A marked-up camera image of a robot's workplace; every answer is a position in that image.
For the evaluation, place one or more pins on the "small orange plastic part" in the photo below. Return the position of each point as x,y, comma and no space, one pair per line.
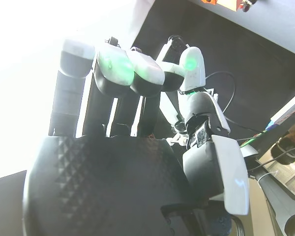
209,1

